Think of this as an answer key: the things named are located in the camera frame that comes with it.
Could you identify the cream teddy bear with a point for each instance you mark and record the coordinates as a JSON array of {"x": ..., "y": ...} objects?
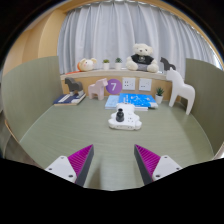
[{"x": 142, "y": 60}]

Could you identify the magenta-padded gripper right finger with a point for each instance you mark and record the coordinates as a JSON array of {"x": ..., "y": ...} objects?
[{"x": 166, "y": 166}]

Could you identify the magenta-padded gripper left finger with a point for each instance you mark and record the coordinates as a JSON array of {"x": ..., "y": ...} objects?
[{"x": 60, "y": 166}]

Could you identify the pink horse figure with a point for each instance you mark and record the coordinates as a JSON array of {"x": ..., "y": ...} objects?
[{"x": 97, "y": 88}]

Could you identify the green partition panel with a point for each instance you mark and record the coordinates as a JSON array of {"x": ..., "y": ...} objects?
[
  {"x": 30, "y": 90},
  {"x": 208, "y": 96}
]

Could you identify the grey horse figure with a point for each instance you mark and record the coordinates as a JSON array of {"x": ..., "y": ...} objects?
[{"x": 74, "y": 85}]

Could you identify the purple round number sign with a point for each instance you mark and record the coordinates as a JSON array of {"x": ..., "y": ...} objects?
[{"x": 114, "y": 86}]

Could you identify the grey curtain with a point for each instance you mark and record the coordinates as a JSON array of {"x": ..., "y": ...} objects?
[{"x": 110, "y": 30}]

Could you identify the small potted plant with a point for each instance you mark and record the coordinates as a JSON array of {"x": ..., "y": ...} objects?
[
  {"x": 106, "y": 65},
  {"x": 118, "y": 64},
  {"x": 159, "y": 96}
]

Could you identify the dark blue book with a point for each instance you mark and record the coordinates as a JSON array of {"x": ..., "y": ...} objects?
[{"x": 63, "y": 99}]

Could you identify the white wall socket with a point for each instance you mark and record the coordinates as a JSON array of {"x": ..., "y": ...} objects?
[
  {"x": 128, "y": 83},
  {"x": 145, "y": 84}
]

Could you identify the wooden window ledge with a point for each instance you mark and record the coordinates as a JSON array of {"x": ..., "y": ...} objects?
[{"x": 100, "y": 73}]

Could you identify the cream and orange plush toy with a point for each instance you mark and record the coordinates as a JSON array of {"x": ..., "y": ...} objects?
[{"x": 86, "y": 64}]

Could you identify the large white horse figure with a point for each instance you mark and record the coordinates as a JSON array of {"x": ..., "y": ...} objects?
[{"x": 180, "y": 88}]

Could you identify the small dark horse figure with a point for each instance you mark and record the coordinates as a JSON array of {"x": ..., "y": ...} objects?
[{"x": 165, "y": 64}]

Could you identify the light blue book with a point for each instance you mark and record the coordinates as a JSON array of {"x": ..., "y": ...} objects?
[{"x": 112, "y": 102}]

